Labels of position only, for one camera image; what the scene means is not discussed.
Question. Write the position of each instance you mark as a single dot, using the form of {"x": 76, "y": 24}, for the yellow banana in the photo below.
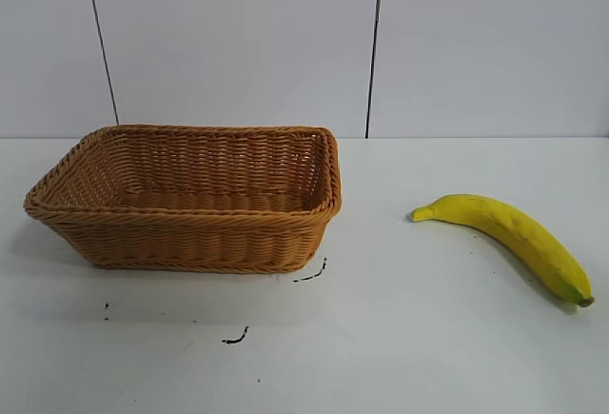
{"x": 523, "y": 238}

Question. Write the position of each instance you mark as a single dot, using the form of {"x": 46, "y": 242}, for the brown woven wicker basket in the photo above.
{"x": 190, "y": 238}

